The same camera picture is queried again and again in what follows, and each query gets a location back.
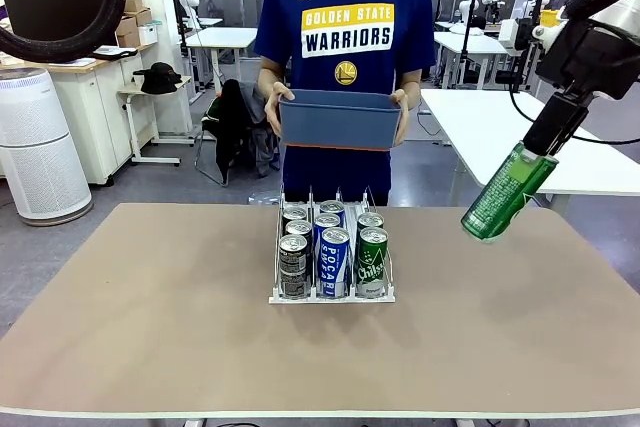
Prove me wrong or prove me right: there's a black stand pole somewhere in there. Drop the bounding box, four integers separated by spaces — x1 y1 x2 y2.
509 19 539 93

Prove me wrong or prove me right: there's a white wire can dispenser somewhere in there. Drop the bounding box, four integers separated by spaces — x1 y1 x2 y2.
268 184 399 306

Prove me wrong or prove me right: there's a blue plastic bin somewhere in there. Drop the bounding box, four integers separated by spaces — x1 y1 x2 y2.
278 89 405 152

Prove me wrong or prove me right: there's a person's left hand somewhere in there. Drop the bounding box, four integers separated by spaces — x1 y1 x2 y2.
391 88 411 147

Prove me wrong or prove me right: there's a black computer monitor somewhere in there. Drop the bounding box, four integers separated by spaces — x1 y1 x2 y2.
0 0 119 48

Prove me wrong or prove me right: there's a person's right hand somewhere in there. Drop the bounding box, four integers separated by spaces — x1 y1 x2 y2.
264 80 296 137

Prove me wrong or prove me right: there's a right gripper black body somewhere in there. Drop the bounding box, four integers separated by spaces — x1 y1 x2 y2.
523 81 599 156

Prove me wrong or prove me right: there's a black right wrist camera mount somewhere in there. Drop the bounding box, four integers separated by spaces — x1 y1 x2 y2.
531 16 640 101

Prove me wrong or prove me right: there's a small white box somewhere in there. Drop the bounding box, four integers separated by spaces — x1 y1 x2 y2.
138 21 160 46

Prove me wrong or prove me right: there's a green Chilsung soda can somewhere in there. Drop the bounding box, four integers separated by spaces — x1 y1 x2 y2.
459 141 560 244
356 226 390 297
357 212 385 236

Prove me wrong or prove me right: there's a white background table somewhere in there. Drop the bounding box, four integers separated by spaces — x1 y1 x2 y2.
433 30 511 91
185 26 259 93

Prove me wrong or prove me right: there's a white rolling side table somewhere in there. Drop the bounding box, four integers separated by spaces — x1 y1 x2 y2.
117 75 194 167

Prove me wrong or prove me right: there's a black cap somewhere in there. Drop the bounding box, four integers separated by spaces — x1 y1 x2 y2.
133 61 182 95

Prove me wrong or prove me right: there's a white cabinet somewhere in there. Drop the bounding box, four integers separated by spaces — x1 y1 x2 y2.
49 44 194 186

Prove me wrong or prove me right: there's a person's left forearm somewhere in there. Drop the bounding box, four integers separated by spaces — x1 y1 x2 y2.
399 65 422 98

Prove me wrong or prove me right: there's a thin black cable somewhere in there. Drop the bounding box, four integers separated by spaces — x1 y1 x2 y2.
508 81 640 146

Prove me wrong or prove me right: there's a white air purifier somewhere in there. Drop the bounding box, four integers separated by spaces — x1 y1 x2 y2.
0 68 94 227

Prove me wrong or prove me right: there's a black chair with clothes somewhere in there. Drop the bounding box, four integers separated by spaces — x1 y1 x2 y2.
193 77 281 188

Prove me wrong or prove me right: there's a person's right forearm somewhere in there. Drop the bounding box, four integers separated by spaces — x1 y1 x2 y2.
258 57 287 98

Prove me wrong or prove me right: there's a white rounded table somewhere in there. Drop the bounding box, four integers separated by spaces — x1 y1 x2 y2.
418 89 640 213

